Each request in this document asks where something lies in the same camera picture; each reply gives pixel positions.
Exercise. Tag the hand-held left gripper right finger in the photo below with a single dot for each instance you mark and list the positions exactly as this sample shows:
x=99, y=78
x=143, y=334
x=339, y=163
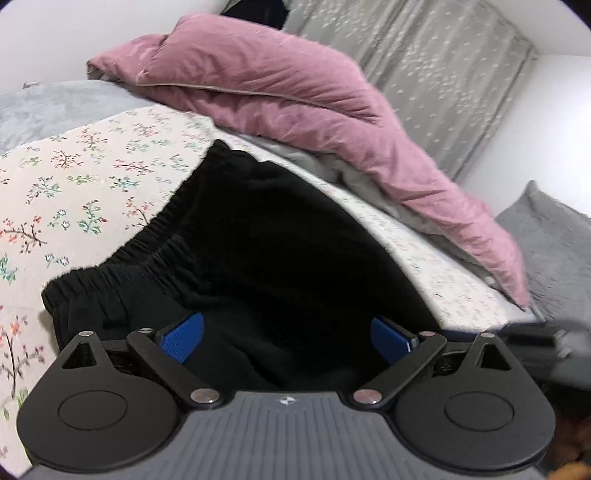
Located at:
x=390, y=339

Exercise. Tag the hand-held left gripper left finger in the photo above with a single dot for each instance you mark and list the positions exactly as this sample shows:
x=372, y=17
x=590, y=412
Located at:
x=183, y=338

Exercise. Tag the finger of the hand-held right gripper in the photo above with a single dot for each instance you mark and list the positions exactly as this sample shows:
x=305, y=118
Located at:
x=531, y=336

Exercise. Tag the black pants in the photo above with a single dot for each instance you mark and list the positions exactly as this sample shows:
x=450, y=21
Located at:
x=277, y=258

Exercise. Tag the grey knitted blanket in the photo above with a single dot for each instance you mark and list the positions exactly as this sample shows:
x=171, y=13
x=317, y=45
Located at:
x=549, y=240

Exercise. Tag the floral bed sheet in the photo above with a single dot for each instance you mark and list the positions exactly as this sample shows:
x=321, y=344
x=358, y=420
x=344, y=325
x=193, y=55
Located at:
x=78, y=194

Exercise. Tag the grey fleece blanket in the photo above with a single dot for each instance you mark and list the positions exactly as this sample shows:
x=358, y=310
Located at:
x=55, y=108

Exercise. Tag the pink duvet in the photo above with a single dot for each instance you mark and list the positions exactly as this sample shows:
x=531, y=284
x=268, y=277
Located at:
x=295, y=92

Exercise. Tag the grey patterned curtain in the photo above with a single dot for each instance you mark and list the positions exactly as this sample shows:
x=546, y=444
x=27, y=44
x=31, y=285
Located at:
x=429, y=69

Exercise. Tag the black hanging garment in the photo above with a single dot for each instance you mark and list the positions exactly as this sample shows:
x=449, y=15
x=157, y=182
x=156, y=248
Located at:
x=258, y=9

